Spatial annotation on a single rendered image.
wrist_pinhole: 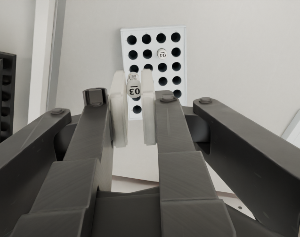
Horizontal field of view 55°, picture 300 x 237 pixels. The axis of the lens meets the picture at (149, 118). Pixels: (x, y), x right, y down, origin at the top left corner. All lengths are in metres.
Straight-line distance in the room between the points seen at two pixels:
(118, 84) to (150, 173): 0.33
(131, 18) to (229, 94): 0.18
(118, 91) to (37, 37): 0.16
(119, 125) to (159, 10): 0.28
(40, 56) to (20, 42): 0.07
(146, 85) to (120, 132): 0.03
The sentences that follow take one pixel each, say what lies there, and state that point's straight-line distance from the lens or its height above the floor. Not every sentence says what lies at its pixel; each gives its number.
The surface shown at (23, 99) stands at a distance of 0.38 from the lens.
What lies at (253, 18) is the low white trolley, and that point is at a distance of 0.45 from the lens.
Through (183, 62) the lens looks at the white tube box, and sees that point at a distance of 0.39.
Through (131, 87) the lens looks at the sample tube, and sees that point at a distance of 0.21.
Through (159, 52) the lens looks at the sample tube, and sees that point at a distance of 0.37.
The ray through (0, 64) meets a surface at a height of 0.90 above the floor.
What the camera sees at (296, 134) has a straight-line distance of 0.50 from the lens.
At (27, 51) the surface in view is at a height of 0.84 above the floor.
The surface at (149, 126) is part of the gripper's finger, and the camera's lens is 0.15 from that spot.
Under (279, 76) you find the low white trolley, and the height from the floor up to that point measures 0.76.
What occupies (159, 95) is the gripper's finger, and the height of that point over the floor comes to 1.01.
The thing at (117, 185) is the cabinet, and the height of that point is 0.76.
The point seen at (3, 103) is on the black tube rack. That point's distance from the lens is 0.35.
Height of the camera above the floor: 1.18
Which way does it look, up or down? 69 degrees down
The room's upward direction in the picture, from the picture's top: 172 degrees clockwise
